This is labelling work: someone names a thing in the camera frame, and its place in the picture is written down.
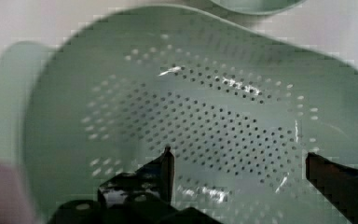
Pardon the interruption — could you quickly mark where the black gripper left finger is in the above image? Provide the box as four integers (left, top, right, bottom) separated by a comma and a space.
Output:
97, 145, 175, 205

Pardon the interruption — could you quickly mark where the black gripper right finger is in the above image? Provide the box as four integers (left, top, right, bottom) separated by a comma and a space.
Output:
305, 153, 358, 224

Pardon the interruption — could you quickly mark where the green oval strainer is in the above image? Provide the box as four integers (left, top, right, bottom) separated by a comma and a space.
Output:
0, 5, 358, 224

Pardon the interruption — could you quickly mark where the green mug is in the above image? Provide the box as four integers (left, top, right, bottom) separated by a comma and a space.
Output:
210, 0, 306, 15

